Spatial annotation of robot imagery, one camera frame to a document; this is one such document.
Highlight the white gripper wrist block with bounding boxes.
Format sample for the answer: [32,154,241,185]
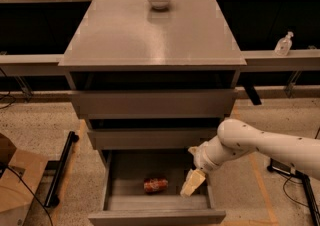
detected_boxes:
[180,142,219,197]

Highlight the red coke can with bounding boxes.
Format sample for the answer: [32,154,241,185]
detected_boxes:
[143,178,168,193]

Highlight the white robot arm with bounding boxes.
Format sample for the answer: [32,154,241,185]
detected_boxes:
[180,119,320,197]

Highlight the grey middle drawer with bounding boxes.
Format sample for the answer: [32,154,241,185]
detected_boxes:
[88,127,217,150]

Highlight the open grey bottom drawer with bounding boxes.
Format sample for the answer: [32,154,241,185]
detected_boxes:
[88,149,226,226]

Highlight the grey top drawer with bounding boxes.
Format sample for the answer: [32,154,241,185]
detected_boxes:
[71,89,236,119]

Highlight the grey drawer cabinet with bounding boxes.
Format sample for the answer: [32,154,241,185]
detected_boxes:
[58,0,248,158]

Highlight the small black device on floor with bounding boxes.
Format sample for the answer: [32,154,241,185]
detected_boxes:
[267,159,292,175]

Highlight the black bar stand right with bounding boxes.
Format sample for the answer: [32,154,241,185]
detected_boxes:
[301,174,320,226]

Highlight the black bar stand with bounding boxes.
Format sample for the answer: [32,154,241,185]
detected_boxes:
[301,174,320,226]
[44,131,79,208]

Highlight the clear sanitizer pump bottle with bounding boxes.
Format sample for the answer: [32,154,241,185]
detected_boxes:
[274,31,294,56]

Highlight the black bar stand left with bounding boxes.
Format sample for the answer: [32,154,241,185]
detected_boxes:
[44,131,79,208]

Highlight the brown cardboard box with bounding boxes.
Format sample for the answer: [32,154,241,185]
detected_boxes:
[0,134,48,226]

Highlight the black cable right floor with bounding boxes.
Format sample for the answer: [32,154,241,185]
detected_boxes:
[281,129,320,208]

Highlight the black cable over box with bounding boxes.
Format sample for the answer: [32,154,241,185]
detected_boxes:
[0,161,54,226]

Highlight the grey metal shelf rail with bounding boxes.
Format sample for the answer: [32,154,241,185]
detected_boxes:
[0,49,320,76]

